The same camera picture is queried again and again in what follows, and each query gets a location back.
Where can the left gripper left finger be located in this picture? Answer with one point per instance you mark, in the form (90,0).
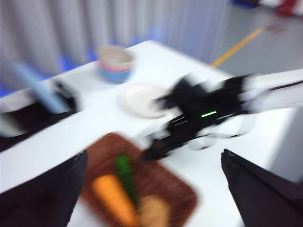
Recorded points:
(40,201)

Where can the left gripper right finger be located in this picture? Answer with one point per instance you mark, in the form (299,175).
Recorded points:
(267,198)

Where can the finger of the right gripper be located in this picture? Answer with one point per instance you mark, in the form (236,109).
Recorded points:
(165,149)
(182,97)

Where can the brown wicker basket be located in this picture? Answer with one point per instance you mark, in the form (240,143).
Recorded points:
(161,179)

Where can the tan toy potato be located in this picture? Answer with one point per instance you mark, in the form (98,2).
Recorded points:
(155,212)

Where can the orange toy corn cob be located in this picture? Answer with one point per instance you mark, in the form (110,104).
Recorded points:
(113,198)

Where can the cream white plate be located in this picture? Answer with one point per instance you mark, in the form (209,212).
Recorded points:
(139,99)

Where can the pink bowl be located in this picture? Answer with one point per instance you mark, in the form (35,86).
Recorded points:
(113,68)

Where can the pale green plate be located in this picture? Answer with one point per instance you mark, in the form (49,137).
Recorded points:
(10,126)

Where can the black dish rack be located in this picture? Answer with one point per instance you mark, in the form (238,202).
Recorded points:
(42,120)

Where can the light blue plate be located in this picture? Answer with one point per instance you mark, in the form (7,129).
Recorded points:
(40,89)

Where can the grey curtain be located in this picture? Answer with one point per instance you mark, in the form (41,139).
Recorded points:
(94,23)

